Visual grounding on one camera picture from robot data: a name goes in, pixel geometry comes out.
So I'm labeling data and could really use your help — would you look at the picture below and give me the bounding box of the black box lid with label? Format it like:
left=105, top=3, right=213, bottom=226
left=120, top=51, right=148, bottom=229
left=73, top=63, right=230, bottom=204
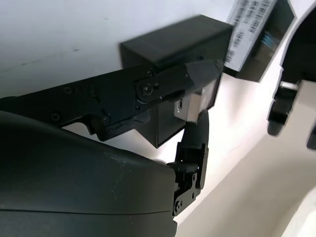
left=223, top=0, right=297, bottom=83

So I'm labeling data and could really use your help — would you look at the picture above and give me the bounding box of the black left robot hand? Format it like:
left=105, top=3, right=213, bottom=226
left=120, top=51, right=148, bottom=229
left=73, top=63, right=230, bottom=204
left=267, top=0, right=316, bottom=150

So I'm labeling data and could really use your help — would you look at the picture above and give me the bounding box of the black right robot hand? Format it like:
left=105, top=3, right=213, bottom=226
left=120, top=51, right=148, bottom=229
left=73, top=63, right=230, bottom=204
left=0, top=59, right=225, bottom=237

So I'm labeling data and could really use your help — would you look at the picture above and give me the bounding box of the black camera box base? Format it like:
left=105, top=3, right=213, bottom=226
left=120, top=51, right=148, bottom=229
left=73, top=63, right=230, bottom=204
left=119, top=14, right=234, bottom=149

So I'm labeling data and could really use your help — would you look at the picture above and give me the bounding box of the small silver depth camera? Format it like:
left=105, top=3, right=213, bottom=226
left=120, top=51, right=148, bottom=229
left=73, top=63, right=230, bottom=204
left=173, top=74, right=222, bottom=124

